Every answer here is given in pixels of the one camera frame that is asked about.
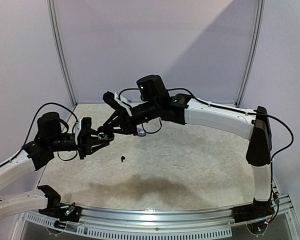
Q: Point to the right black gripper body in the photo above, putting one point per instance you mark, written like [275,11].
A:
[126,118]

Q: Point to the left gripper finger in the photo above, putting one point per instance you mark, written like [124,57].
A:
[90,132]
[95,145]

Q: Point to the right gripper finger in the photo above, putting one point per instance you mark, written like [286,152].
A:
[114,120]
[117,130]

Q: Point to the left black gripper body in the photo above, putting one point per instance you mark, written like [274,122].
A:
[82,144]

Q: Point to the black earbud case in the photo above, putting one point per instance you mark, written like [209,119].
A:
[105,134]

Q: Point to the purple earbud charging case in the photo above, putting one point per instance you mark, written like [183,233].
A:
[141,132]

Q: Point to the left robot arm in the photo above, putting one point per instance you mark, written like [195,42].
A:
[36,154]

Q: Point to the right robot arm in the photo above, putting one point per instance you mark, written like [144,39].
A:
[186,109]

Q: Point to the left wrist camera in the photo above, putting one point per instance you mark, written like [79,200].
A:
[81,129]

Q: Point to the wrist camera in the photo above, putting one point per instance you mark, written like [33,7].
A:
[81,129]
[116,102]

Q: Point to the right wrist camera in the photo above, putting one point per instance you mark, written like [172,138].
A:
[116,102]

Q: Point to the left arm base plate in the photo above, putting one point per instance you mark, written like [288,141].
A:
[64,212]

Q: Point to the right aluminium corner post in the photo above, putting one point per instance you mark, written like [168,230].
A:
[252,50]

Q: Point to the aluminium corner post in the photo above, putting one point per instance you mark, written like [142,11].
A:
[51,6]
[252,50]

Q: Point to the left aluminium corner post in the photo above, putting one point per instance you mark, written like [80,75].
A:
[51,6]

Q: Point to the aluminium front rail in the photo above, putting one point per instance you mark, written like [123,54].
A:
[210,224]

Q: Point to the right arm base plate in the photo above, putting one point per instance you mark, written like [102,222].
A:
[249,212]

